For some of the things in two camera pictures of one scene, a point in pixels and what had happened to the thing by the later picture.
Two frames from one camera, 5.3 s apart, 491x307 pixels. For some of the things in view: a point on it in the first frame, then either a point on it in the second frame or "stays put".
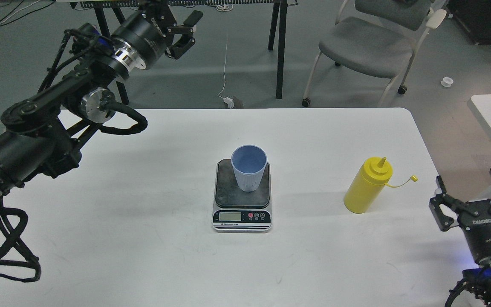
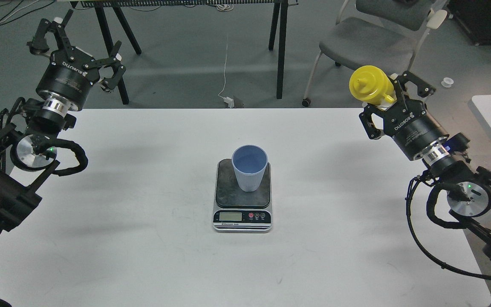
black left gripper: [140, 41] to [68, 75]
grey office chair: [376, 38] stays put
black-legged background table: [277, 34] stays put
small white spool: [447, 82] stays put
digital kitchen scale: [236, 211] stays put
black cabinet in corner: [486, 22] stays put
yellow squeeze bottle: [367, 183] to [371, 85]
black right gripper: [489, 226] to [409, 123]
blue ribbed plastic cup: [249, 161] stays put
